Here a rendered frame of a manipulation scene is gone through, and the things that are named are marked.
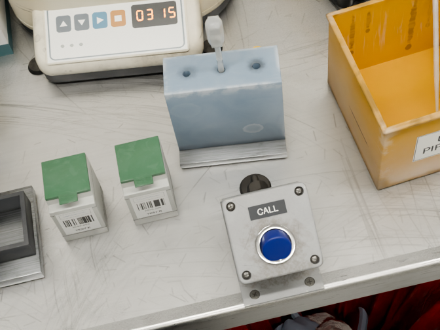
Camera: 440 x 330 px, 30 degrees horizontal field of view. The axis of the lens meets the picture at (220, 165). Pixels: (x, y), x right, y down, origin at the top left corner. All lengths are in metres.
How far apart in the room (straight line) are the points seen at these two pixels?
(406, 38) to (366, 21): 0.06
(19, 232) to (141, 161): 0.14
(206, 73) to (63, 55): 0.18
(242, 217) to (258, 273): 0.05
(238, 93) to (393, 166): 0.15
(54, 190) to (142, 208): 0.08
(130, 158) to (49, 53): 0.17
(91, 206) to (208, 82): 0.15
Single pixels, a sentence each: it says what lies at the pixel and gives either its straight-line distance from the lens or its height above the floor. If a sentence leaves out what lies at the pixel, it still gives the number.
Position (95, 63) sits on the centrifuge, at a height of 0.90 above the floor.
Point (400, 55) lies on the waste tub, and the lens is 0.83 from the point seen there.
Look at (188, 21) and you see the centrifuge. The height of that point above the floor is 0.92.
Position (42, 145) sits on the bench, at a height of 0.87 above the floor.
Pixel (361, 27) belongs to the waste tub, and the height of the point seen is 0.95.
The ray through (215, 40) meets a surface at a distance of 0.66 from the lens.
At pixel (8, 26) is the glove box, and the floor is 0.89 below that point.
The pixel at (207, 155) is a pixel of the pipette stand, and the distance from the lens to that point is 0.76.
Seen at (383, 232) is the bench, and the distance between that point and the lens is 0.73.
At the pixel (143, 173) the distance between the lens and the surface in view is 0.70.
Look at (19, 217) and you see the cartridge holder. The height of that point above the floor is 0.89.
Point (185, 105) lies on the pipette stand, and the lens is 0.71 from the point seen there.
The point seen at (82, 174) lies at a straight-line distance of 0.71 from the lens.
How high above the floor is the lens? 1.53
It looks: 59 degrees down
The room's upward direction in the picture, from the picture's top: 11 degrees counter-clockwise
